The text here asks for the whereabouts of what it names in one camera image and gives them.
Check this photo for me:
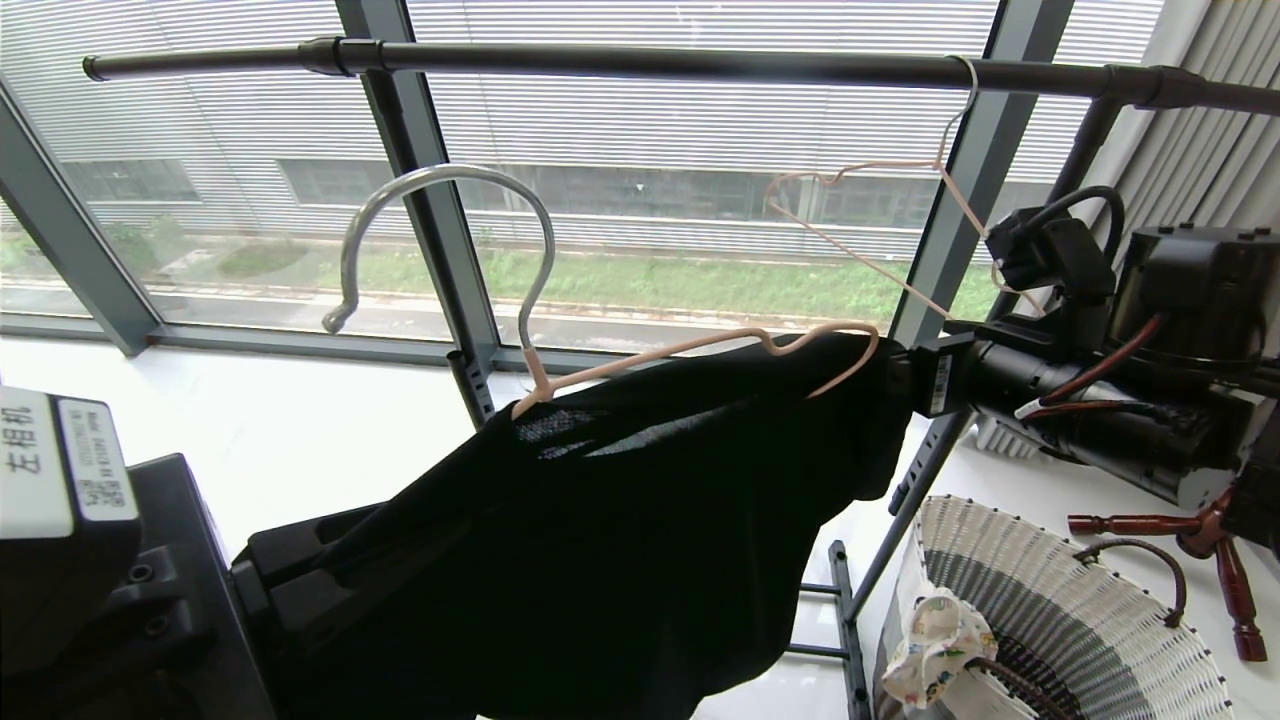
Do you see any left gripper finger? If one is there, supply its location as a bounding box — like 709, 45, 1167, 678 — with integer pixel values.
262, 560, 351, 641
232, 505, 386, 601

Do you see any black garment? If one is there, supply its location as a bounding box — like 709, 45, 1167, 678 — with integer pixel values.
275, 332, 916, 720

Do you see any red wooden turned stand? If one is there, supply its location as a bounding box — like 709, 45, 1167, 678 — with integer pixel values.
1068, 490, 1269, 663

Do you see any cream printed garment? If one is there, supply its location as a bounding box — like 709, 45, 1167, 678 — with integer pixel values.
880, 585, 1001, 711

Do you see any pink clothes hanger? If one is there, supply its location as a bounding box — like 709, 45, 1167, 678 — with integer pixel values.
322, 163, 881, 421
765, 58, 1051, 321

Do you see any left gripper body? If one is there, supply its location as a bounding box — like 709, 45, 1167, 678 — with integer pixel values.
0, 455, 276, 720

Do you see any white laundry basket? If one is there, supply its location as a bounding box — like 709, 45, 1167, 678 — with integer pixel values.
875, 495, 1233, 720

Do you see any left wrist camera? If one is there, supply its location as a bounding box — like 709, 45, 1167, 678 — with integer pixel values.
0, 385, 146, 641

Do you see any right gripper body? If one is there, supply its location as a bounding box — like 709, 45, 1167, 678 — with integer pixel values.
905, 333, 1241, 506

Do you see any window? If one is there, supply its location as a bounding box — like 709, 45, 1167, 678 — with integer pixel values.
0, 0, 1171, 376

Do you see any beige curtain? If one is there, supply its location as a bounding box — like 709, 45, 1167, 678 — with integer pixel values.
1075, 0, 1280, 236

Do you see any black clothes rack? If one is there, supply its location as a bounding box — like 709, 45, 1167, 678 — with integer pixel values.
83, 38, 1280, 720

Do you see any black cable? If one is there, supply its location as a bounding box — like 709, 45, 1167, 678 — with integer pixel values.
1020, 185, 1126, 266

